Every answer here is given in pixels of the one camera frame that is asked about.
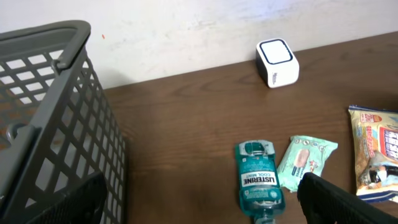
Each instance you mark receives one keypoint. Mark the teal wet wipes pack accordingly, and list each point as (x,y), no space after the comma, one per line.
(304,154)

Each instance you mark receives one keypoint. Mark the blue Listerine mouthwash bottle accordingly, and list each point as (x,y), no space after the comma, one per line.
(260,193)

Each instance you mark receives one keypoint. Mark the yellow snack bag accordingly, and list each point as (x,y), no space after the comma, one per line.
(375,153)

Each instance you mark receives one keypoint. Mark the grey plastic shopping basket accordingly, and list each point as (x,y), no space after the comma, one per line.
(57,126)

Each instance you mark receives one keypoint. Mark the white barcode scanner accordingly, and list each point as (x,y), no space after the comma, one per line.
(276,63)

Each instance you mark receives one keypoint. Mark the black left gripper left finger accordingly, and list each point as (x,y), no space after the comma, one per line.
(81,205)

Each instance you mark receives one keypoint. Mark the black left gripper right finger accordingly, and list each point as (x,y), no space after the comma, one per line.
(325,203)

